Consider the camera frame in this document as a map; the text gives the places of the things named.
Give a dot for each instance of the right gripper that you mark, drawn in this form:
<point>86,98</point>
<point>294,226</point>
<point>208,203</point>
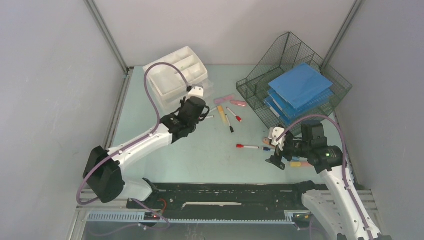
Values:
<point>276,159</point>

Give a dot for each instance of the white plastic drawer organizer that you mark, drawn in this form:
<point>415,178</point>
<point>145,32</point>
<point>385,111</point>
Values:
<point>167,84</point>

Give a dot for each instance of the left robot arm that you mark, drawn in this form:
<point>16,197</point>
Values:
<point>105,169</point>

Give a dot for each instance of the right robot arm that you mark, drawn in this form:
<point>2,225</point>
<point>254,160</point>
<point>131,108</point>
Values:
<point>345,219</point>

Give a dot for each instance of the blue cap marker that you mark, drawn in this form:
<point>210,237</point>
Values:
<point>267,149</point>

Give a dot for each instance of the yellow orange highlighter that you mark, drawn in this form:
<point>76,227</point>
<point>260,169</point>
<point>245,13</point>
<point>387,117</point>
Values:
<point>298,164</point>

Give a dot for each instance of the orange highlighter by basket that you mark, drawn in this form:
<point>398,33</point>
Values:
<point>268,142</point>

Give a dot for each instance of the red cap marker bottom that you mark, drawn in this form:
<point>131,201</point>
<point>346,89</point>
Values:
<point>247,146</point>

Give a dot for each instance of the black cap marker lower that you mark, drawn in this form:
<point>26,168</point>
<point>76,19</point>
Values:
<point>229,124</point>

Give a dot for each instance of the red cap marker right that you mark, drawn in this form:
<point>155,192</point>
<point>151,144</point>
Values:
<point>238,118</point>

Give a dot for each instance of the pink highlighter right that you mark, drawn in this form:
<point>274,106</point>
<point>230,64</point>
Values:
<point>238,103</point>

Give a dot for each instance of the pink highlighter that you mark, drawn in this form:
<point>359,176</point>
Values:
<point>223,99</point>
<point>238,103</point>

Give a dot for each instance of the pink highlighter left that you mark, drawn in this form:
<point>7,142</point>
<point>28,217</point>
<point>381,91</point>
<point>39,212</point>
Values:
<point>223,99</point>

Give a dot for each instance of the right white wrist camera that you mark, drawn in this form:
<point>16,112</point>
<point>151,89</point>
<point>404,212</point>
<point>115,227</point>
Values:
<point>277,136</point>

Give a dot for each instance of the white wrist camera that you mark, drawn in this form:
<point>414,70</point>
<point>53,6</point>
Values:
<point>196,91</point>
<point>277,136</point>

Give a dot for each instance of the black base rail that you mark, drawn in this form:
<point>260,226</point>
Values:
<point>228,202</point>

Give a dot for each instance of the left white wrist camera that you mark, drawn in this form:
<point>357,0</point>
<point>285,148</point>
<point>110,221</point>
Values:
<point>196,91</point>

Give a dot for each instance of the green wire mesh organizer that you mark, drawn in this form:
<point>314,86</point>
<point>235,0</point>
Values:
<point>287,52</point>

